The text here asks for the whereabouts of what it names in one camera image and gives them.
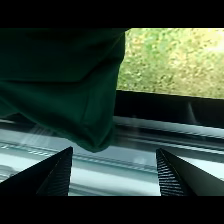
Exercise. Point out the dark green shirt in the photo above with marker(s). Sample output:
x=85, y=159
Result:
x=63, y=83

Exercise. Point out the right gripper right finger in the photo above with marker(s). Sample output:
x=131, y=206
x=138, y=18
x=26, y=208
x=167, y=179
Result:
x=180, y=180

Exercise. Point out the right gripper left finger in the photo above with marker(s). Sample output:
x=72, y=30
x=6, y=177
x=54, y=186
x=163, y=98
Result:
x=50, y=180

